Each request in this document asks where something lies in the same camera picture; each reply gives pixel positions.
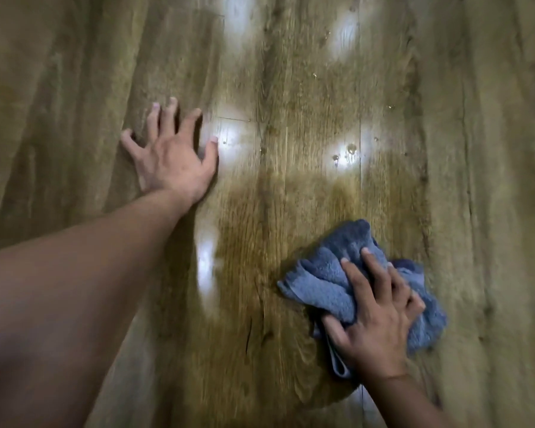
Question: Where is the person's right hand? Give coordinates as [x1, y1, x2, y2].
[322, 247, 427, 385]

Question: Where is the person's left hand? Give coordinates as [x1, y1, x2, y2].
[120, 97, 219, 211]

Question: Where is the blue terry towel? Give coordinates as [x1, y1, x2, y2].
[276, 219, 448, 380]

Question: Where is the person's left forearm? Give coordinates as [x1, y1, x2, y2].
[0, 189, 197, 428]

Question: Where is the person's right forearm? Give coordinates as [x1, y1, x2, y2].
[361, 373, 457, 428]

